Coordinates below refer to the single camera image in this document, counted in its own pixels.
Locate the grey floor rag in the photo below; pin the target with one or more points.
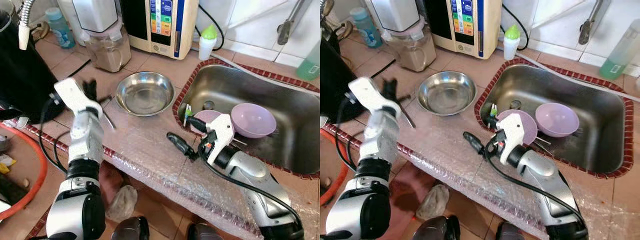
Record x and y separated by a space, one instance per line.
432 200
122 202

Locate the pink plastic bowl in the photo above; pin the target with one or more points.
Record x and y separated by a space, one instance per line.
530 127
557 120
204 117
252 120

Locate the stainless steel bowl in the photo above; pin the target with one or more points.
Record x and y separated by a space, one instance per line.
446 92
145 92

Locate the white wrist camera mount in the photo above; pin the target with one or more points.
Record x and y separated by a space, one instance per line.
70 95
510 135
220 135
367 95

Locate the stainless steel sink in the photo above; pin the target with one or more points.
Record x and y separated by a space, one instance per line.
290 115
595 115

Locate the grey blender with glass jar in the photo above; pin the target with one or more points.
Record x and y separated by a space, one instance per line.
405 30
102 30

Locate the red plastic basin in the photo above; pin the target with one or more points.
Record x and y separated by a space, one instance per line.
330 175
22 170

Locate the metal fork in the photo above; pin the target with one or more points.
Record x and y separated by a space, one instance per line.
274 133
577 132

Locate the black electric kettle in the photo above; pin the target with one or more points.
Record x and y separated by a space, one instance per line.
22 75

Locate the metal faucet pipe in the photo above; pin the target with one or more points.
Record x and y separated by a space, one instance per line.
587 30
285 30

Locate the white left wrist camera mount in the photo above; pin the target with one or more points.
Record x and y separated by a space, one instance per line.
70 95
367 95

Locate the cream water ionizer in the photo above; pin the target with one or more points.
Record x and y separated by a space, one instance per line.
165 25
467 25

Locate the green liquid bottle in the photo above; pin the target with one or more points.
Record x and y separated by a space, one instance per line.
309 67
620 55

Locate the green dish brush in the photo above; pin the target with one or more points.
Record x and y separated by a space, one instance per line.
187 114
493 111

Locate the yellow scrap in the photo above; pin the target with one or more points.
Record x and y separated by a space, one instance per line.
4 167

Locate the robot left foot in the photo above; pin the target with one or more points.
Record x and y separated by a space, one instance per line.
131 230
437 230

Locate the small teal cap bottle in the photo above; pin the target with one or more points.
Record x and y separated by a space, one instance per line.
60 30
365 27

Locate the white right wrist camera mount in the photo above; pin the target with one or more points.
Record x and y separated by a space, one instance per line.
510 135
220 135

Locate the white bottle green cap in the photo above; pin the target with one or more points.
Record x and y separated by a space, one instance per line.
511 45
207 45

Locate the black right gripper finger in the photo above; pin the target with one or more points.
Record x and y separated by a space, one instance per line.
475 143
181 145
492 123
196 124

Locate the grey tape roll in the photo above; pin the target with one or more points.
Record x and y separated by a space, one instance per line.
2 145

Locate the metal chopstick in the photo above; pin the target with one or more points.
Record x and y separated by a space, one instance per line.
239 142
542 141

